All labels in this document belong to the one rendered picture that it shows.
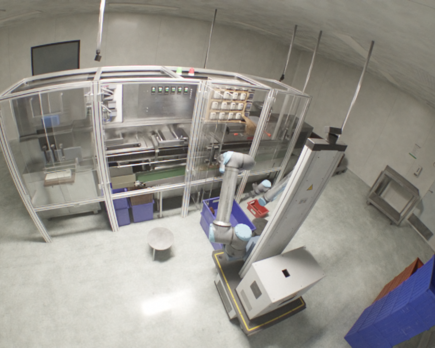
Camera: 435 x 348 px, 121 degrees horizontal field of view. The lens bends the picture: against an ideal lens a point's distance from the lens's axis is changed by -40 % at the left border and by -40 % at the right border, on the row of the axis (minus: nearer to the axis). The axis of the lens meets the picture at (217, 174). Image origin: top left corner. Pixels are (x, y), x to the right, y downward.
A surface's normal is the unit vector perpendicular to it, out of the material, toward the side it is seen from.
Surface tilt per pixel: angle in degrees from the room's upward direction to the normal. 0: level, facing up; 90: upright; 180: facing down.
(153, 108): 90
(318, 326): 0
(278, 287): 0
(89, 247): 0
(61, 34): 90
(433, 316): 90
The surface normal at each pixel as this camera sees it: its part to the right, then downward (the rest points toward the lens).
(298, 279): 0.18, -0.80
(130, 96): 0.45, 0.59
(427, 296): -0.85, 0.17
